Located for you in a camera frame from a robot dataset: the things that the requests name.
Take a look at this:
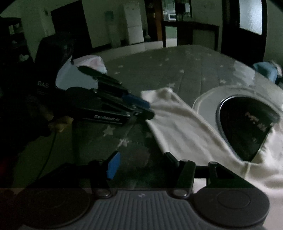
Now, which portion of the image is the cream white sweater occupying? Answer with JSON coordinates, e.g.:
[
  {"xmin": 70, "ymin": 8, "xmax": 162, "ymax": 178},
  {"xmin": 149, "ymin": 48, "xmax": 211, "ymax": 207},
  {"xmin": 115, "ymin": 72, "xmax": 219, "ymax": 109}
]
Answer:
[{"xmin": 140, "ymin": 87, "xmax": 283, "ymax": 191}]

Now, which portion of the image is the white refrigerator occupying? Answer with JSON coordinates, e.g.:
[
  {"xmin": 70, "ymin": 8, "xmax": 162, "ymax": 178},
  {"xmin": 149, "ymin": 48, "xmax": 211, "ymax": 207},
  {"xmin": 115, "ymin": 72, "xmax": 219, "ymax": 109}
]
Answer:
[{"xmin": 123, "ymin": 1, "xmax": 144, "ymax": 45}]

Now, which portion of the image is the blue cushion sofa end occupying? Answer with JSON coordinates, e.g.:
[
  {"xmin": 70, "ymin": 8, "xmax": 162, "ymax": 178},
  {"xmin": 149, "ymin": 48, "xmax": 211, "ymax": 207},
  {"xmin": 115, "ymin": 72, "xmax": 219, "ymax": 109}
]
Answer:
[{"xmin": 253, "ymin": 60, "xmax": 282, "ymax": 84}]

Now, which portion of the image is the dark door with glass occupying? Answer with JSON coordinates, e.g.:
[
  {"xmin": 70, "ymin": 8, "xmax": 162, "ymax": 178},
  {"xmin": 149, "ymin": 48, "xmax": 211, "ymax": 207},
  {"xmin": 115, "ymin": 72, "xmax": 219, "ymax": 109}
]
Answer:
[{"xmin": 221, "ymin": 0, "xmax": 268, "ymax": 66}]

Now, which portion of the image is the round hole metal ring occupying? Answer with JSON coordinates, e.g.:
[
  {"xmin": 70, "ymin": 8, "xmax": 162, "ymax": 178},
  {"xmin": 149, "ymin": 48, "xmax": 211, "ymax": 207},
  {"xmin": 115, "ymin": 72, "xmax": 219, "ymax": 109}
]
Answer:
[{"xmin": 192, "ymin": 85, "xmax": 283, "ymax": 164}]

